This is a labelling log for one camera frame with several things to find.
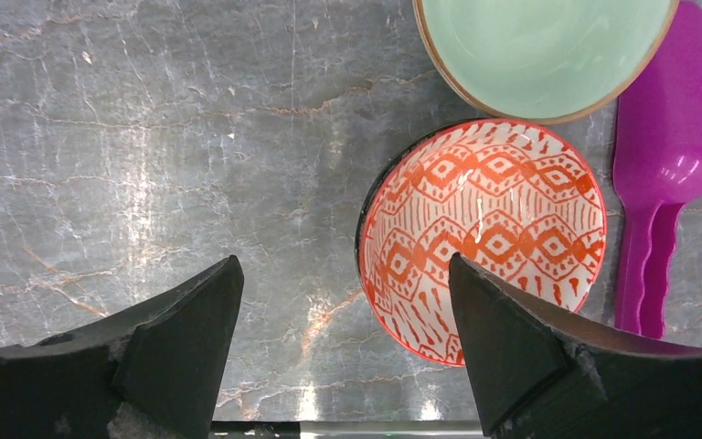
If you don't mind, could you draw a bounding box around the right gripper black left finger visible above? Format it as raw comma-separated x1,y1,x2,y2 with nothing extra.
0,256,244,438

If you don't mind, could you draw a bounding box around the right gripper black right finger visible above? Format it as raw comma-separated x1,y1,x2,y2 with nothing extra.
449,254,702,438

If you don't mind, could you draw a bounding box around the blue white patterned bowl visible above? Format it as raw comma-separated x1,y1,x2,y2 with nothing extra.
355,118,607,367

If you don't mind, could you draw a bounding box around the pale green ceramic bowl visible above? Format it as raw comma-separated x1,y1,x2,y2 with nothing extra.
413,0,678,124

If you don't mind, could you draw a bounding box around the magenta plastic scoop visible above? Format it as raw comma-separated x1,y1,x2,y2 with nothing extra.
612,1,702,339

